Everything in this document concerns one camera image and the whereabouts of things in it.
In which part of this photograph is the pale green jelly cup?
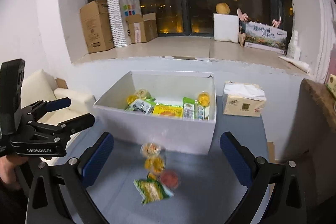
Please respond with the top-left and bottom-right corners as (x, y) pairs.
(126, 89), (151, 105)

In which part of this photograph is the yellow orange jelly cup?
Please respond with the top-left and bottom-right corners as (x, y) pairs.
(144, 156), (165, 174)

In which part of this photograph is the green cracker packet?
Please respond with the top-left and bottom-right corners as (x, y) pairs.
(133, 173), (174, 205)

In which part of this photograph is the yellow snack packet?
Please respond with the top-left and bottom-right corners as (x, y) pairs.
(152, 104), (183, 118)

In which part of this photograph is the yellow lidded jelly cup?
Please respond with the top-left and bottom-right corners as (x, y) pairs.
(198, 92), (211, 107)

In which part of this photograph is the orange lidded jelly cup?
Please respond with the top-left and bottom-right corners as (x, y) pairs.
(140, 143), (161, 157)

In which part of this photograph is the small green snack packet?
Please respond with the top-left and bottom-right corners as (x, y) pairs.
(183, 97), (195, 119)

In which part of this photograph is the large green snack packet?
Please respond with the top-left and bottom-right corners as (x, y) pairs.
(194, 100), (210, 121)

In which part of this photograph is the person left hand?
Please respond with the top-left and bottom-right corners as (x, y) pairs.
(0, 154), (29, 190)

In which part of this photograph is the cream white sofa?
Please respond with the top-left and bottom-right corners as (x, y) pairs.
(21, 69), (96, 126)

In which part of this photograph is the white cardboard box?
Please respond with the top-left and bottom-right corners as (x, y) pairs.
(93, 71), (217, 155)

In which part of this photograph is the blue grey table cloth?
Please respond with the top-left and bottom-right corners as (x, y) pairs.
(53, 95), (271, 224)

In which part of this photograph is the large brown cardboard box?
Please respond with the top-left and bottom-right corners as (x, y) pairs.
(80, 0), (114, 53)

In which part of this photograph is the small open cardboard box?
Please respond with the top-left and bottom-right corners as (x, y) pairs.
(126, 12), (158, 44)

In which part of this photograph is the beige tissue pack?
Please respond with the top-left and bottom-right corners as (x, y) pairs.
(223, 81), (266, 117)

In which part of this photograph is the white dotted paper bag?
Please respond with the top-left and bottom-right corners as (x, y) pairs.
(107, 0), (141, 48)

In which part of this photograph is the cream box on side table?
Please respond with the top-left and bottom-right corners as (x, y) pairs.
(326, 74), (336, 98)

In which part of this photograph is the white plastic bottle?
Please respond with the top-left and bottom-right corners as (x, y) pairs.
(286, 30), (301, 61)

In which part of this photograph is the printed landscape carton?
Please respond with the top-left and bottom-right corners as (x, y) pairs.
(244, 22), (287, 55)

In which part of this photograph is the white foam box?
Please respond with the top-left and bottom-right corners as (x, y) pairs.
(214, 14), (239, 43)

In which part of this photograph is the round yellow pomelo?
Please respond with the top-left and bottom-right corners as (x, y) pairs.
(215, 2), (230, 15)

